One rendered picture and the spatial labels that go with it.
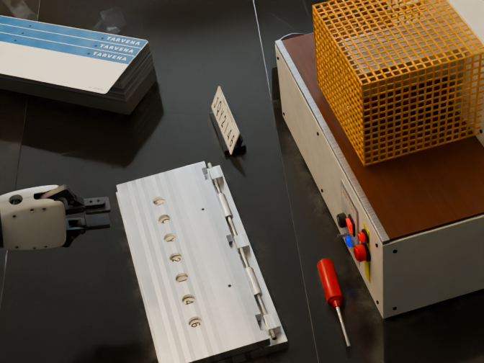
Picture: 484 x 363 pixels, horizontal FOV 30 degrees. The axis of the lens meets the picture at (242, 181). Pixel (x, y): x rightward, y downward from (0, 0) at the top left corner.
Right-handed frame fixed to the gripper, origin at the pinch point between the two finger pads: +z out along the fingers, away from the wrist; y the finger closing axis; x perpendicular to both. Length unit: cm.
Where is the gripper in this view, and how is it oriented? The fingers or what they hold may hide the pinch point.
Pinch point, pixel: (96, 213)
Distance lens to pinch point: 147.3
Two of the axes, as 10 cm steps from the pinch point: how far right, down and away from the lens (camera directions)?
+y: -1.1, 7.5, 6.5
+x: 2.7, 6.5, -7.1
